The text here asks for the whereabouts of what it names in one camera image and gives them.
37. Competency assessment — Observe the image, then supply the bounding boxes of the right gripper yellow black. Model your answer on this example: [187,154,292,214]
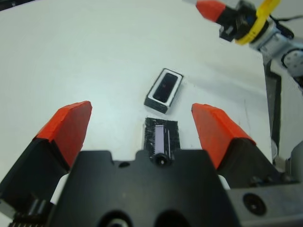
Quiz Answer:
[182,0,282,46]

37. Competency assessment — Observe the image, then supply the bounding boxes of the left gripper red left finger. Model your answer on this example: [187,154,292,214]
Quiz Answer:
[0,101,92,215]

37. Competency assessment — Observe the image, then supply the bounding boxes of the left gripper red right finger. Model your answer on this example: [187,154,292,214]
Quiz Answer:
[191,103,296,189]

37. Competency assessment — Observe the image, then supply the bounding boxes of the black glossy box lid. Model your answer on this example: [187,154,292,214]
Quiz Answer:
[143,117,182,162]

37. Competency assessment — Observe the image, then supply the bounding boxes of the black phone-like camera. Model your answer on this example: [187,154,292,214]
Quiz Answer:
[152,72,180,103]

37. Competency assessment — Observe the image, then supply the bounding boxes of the box base with white tray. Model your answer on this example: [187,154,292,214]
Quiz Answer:
[143,68,185,115]

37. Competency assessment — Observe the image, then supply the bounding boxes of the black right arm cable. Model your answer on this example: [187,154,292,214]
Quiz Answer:
[269,13,303,25]

